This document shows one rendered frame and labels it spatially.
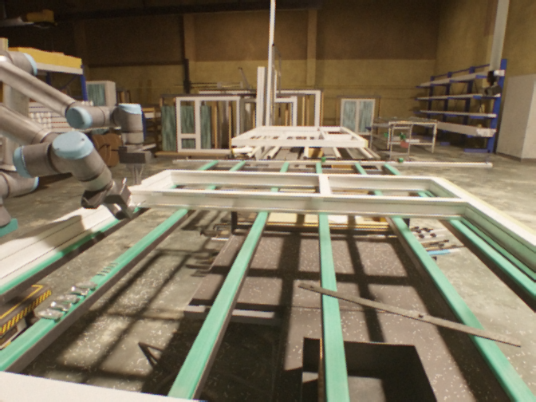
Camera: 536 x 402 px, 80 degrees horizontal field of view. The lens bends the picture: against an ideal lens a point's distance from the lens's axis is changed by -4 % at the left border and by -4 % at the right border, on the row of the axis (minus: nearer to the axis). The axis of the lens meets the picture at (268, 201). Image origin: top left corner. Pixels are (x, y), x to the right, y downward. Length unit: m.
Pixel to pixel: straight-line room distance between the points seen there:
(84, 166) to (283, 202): 0.73
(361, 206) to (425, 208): 0.24
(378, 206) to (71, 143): 1.07
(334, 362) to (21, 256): 0.85
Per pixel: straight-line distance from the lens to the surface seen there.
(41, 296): 2.19
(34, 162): 1.08
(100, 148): 7.74
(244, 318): 1.27
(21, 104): 2.04
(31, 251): 1.13
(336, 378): 0.61
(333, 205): 1.35
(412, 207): 1.40
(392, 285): 1.45
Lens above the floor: 1.28
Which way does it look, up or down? 16 degrees down
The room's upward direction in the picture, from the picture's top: straight up
